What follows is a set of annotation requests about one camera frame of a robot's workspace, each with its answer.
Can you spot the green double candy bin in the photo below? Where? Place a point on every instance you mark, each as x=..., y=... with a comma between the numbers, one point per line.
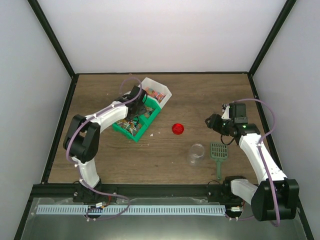
x=135, y=128

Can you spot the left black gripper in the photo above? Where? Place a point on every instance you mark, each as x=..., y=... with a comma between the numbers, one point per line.
x=142, y=110

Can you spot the red jar lid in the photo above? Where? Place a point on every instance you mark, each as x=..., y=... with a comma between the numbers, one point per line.
x=177, y=128

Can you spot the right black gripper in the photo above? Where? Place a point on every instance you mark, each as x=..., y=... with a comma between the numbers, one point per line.
x=214, y=123

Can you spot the green slotted scoop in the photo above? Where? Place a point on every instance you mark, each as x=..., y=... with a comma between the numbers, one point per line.
x=218, y=153

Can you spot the light blue slotted strip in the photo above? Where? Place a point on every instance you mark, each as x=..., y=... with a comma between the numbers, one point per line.
x=135, y=210

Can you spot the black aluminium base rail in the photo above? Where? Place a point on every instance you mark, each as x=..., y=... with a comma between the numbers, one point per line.
x=213, y=193

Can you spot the clear plastic jar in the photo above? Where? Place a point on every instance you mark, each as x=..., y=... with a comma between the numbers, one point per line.
x=196, y=154

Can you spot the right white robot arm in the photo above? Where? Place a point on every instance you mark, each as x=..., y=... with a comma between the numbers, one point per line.
x=275, y=197

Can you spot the white candy bin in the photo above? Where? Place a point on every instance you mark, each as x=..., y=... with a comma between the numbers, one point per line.
x=157, y=91

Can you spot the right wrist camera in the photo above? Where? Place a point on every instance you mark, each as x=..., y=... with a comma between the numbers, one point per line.
x=225, y=111

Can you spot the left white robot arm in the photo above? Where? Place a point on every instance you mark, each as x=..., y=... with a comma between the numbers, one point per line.
x=83, y=136

